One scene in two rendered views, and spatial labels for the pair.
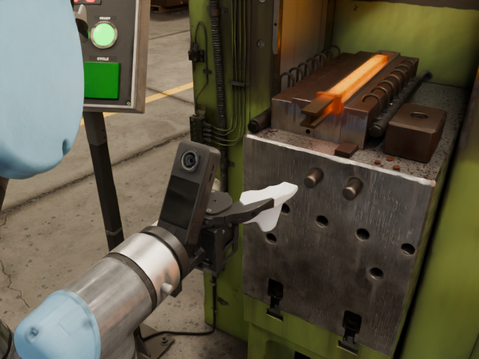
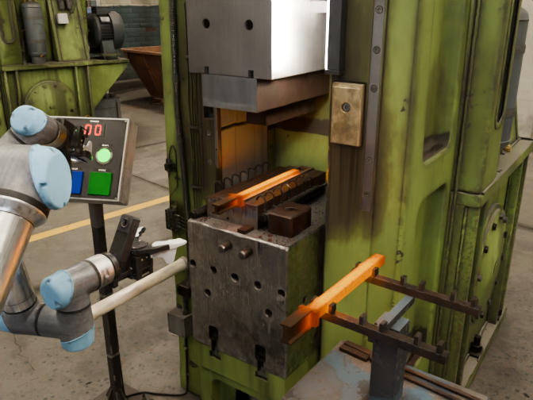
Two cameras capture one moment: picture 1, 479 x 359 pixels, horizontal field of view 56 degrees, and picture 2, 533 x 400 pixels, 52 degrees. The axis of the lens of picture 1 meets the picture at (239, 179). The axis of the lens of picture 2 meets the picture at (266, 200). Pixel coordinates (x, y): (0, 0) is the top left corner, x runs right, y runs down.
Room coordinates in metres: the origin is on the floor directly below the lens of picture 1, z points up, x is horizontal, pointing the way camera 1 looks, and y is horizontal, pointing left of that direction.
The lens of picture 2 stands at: (-0.75, -0.35, 1.57)
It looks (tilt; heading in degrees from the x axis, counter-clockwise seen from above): 20 degrees down; 3
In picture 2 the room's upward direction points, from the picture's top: straight up
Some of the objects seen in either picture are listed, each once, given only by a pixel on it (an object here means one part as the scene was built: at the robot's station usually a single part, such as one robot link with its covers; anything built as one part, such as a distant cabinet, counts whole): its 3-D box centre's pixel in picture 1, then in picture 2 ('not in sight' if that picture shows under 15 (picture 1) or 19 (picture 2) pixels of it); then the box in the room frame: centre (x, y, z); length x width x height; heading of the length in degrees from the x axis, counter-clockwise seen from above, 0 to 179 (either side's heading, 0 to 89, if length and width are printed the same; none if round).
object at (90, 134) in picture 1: (112, 224); (105, 289); (1.04, 0.36, 0.54); 0.04 x 0.04 x 1.08; 59
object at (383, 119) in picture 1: (398, 103); (293, 201); (0.91, -0.34, 0.95); 0.34 x 0.03 x 0.03; 149
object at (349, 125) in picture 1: (351, 87); (269, 191); (1.00, -0.26, 0.96); 0.42 x 0.20 x 0.09; 149
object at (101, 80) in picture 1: (102, 80); (100, 183); (0.91, 0.29, 1.01); 0.07 x 0.05 x 0.07; 84
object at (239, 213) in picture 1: (239, 207); (151, 248); (0.45, 0.00, 1.00); 0.09 x 0.05 x 0.02; 113
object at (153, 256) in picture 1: (146, 271); (99, 271); (0.36, 0.10, 0.98); 0.08 x 0.05 x 0.08; 59
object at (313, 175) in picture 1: (313, 178); (224, 247); (0.74, -0.14, 0.87); 0.04 x 0.03 x 0.03; 149
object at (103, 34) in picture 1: (103, 34); (104, 155); (0.95, 0.28, 1.09); 0.05 x 0.03 x 0.04; 59
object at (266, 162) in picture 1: (360, 189); (283, 264); (0.98, -0.31, 0.69); 0.56 x 0.38 x 0.45; 149
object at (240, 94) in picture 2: not in sight; (270, 84); (1.00, -0.26, 1.32); 0.42 x 0.20 x 0.10; 149
